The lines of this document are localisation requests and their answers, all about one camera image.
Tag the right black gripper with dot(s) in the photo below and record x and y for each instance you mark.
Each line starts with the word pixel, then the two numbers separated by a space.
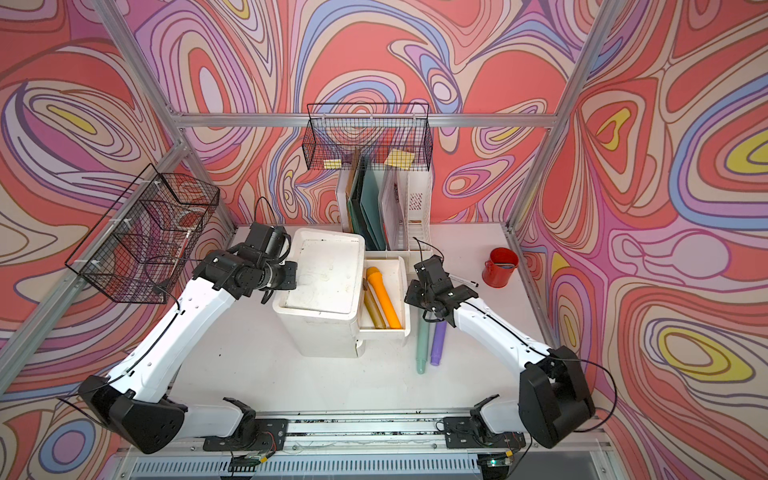
pixel 413 293

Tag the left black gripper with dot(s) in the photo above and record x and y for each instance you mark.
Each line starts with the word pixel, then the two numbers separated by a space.
pixel 291 275

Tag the mint green toy microphone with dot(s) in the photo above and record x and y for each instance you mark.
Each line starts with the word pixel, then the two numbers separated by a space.
pixel 422 346

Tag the purple toy microphone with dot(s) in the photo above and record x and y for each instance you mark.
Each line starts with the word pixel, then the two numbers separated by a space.
pixel 438 342

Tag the white plastic drawer cabinet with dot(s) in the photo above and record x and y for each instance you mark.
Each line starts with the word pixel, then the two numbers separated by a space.
pixel 321 313

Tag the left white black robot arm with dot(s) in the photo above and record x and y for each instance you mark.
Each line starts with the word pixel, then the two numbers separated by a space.
pixel 132 399

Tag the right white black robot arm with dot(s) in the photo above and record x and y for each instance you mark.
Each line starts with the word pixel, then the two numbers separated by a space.
pixel 553 396

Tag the olive toy microphone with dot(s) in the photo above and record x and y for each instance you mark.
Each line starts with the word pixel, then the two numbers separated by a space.
pixel 372 307

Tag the orange toy microphone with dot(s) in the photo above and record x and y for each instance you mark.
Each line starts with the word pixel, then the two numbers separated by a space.
pixel 374 278

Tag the black white marker pen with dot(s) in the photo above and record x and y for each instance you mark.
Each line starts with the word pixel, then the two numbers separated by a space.
pixel 462 280

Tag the red metal cup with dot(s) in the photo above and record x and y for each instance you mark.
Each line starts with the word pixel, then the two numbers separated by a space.
pixel 499 267

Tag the white file organizer rack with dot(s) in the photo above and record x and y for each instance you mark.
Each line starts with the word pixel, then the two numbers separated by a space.
pixel 405 205

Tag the green folder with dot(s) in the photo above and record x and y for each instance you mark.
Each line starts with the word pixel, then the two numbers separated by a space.
pixel 370 210

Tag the small yellow sticky note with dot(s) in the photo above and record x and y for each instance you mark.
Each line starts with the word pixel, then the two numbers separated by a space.
pixel 333 164

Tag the yellow sticky note pad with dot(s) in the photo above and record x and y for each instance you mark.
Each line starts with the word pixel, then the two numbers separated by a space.
pixel 400 159

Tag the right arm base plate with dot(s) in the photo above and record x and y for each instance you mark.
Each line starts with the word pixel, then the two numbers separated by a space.
pixel 468 433

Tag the black wire basket left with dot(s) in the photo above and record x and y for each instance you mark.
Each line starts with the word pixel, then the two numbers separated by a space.
pixel 138 255

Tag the black wire basket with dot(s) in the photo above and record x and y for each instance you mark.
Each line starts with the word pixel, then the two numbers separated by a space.
pixel 138 255
pixel 363 133

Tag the black wire basket back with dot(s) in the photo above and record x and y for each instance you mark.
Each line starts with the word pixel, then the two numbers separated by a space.
pixel 363 133

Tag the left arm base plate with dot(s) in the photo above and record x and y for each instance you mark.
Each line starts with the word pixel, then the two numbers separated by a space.
pixel 254 435

